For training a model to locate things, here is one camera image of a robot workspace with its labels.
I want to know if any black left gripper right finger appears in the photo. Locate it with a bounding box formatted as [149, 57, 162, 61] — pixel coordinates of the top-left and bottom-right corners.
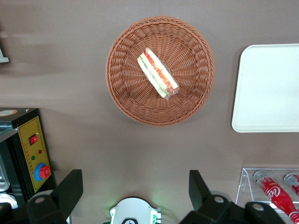
[179, 169, 248, 224]

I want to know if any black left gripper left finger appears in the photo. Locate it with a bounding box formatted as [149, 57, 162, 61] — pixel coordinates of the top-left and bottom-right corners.
[26, 169, 84, 224]

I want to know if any triangle sandwich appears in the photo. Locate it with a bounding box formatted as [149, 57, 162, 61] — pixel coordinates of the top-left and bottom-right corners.
[136, 47, 180, 101]

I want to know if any cream rectangular plastic tray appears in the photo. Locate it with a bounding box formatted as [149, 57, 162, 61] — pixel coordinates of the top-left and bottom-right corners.
[231, 43, 299, 133]

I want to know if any brown round wicker basket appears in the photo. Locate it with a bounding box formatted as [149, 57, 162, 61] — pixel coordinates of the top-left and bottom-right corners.
[105, 15, 215, 127]

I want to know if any clear acrylic bottle rack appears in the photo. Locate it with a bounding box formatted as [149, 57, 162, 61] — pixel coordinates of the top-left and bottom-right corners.
[235, 167, 299, 224]

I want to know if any red cola bottle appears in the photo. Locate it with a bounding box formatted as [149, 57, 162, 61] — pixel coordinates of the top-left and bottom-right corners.
[253, 169, 299, 224]
[283, 172, 299, 196]

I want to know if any black food warmer cabinet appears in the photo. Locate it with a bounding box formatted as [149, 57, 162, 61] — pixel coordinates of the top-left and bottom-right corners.
[0, 107, 57, 210]

